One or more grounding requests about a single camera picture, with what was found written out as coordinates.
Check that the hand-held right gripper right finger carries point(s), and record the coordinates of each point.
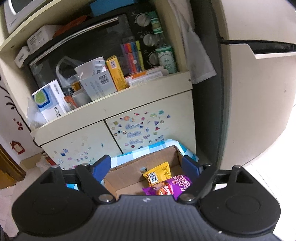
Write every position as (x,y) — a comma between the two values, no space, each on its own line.
(190,168)

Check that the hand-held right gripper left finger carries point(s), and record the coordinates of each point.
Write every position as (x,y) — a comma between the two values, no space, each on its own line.
(101,168)

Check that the cardboard box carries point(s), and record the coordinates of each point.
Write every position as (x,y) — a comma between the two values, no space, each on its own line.
(127,176)

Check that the purple snack packet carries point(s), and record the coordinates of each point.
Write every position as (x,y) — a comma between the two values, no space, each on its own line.
(171,187)

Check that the yellow snack packet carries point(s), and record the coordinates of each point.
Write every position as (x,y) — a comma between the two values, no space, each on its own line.
(159,173)

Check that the cream cabinet with stickers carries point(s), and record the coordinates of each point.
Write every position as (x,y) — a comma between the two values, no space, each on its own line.
(87,136)

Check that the blue checkered tablecloth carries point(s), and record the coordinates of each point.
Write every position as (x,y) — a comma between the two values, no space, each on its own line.
(159,146)

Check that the red box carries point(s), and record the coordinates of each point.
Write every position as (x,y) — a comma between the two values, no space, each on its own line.
(49,158)

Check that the white plastic bag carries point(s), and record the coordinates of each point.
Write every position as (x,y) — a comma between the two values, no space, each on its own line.
(42,165)

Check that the white bottle with gold cap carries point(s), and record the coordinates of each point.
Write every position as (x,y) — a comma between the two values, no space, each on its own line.
(79,96)

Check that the white box with barcode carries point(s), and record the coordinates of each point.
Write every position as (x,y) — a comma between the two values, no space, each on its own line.
(99,87)

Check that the blue and white box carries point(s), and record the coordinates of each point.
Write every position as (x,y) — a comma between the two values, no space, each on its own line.
(52,102)

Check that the yellow box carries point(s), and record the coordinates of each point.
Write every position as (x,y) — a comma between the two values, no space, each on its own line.
(116,73)

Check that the grey and cream refrigerator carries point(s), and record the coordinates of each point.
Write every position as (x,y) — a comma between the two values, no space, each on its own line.
(252,92)

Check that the flat orange and white boxes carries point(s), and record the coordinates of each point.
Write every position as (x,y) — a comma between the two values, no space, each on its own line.
(145,76)

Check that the clear plastic bag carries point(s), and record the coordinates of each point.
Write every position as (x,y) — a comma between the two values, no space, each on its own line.
(66,69)

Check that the white towel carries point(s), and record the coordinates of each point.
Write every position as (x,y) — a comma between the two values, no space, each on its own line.
(196,58)

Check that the green glass bottle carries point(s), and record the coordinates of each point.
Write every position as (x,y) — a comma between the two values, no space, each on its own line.
(165,58)

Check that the colourful marker packs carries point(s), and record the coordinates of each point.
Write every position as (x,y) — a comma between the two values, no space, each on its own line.
(133,58)

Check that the black toaster oven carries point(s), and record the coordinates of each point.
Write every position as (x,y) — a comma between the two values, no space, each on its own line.
(92,44)

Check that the small white carton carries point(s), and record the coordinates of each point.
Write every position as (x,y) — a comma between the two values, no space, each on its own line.
(22,56)

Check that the large white carton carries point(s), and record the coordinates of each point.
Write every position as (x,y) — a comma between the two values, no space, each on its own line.
(41,38)

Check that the blue flat item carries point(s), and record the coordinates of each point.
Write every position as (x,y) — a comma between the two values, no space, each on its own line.
(111,7)

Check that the white microwave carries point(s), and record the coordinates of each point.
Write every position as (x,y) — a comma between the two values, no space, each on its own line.
(18,14)

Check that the red tag wall sticker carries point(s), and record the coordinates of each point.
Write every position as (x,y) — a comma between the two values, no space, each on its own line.
(17,147)

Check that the wooden door frame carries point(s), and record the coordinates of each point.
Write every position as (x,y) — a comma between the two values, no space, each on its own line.
(10,166)

